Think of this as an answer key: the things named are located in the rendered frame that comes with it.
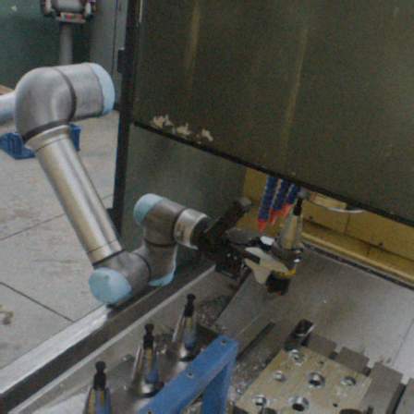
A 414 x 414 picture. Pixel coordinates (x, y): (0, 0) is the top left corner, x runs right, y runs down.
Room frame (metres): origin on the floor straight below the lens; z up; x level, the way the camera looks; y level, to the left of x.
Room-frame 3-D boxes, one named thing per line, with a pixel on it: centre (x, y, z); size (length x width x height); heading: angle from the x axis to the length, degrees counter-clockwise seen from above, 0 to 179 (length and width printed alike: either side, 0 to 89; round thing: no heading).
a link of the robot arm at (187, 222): (1.03, 0.13, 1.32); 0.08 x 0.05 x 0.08; 157
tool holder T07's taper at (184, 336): (0.78, 0.08, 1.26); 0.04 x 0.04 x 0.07
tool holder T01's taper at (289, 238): (0.95, -0.07, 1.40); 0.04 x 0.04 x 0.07
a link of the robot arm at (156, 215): (1.06, 0.20, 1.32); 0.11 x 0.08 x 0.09; 67
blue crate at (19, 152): (4.47, 1.99, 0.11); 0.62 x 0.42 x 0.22; 142
